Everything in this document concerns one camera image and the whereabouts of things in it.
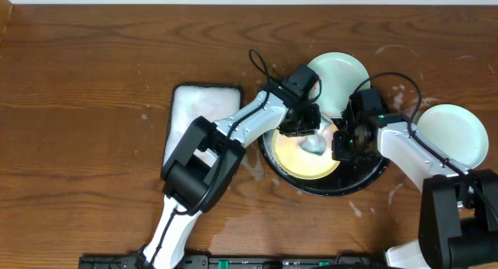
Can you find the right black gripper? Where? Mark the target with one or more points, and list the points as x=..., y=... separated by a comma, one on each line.
x=338, y=151

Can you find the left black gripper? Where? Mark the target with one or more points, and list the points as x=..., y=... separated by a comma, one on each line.
x=299, y=126

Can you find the green foamy sponge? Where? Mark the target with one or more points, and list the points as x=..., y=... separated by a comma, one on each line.
x=314, y=144

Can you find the yellow plate with red stain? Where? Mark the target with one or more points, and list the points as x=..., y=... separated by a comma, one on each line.
x=301, y=164

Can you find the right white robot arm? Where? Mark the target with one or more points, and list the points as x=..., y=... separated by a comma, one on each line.
x=458, y=214

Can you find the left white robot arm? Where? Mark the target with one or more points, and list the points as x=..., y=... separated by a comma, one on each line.
x=208, y=134

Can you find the round black tray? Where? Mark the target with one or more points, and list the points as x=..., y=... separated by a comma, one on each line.
x=349, y=177

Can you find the black tray of soap foam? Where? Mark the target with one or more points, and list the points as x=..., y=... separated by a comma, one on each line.
x=191, y=101

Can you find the pale green plate red stain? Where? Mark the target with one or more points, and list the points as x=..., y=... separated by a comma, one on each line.
x=340, y=75

